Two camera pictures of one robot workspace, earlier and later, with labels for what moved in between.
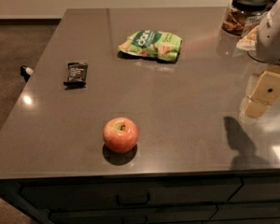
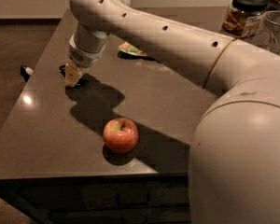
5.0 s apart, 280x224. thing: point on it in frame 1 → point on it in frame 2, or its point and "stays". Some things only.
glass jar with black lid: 246,11 stays
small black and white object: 26,73 stays
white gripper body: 273,39 → 81,55
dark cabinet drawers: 245,198 stays
